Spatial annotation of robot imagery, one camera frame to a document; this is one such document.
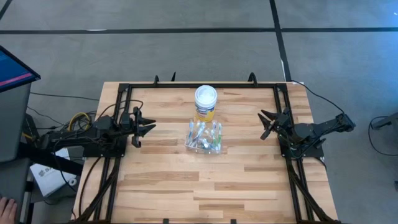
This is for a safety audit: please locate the person's hand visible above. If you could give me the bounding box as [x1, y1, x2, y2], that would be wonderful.
[0, 197, 19, 224]

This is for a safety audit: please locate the black floor cable loop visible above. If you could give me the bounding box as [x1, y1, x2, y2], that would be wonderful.
[368, 115, 398, 156]

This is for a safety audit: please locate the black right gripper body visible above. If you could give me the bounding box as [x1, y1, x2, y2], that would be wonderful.
[260, 107, 293, 141]

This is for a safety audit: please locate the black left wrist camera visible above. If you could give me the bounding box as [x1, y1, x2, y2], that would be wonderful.
[120, 112, 134, 130]

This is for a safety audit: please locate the black cart leg beam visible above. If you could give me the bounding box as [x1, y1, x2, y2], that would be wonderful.
[18, 142, 85, 177]

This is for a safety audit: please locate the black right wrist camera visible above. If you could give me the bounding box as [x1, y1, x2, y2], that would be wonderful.
[278, 114, 293, 131]

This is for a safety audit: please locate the Lysol wipes canister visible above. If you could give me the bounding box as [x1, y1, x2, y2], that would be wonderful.
[194, 84, 218, 123]

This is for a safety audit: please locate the yellow cable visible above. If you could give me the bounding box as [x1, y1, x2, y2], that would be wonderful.
[67, 111, 91, 133]

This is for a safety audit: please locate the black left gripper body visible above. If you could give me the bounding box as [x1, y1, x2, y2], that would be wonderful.
[119, 106, 143, 149]

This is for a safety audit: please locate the white paper booklet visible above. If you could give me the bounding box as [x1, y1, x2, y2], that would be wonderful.
[29, 148, 78, 197]

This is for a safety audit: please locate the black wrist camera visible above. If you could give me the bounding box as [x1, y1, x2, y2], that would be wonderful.
[120, 112, 134, 130]
[278, 114, 293, 131]

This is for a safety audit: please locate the purple toothbrush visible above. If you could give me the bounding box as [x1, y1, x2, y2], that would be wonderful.
[210, 121, 218, 147]

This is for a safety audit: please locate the black metal rig frame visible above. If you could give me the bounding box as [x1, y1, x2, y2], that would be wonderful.
[73, 72, 341, 224]

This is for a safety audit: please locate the thin black floor cable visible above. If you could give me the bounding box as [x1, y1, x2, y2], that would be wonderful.
[29, 91, 101, 102]

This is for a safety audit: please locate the monitor with blue screen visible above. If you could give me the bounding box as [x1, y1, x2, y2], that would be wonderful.
[0, 45, 42, 93]

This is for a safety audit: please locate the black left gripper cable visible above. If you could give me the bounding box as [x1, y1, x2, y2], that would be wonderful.
[104, 99, 144, 122]

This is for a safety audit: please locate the black power cable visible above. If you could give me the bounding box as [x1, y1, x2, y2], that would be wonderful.
[290, 80, 345, 115]

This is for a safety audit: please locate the clear acrylic organizer box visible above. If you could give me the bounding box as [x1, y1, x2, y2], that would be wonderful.
[183, 119, 223, 156]

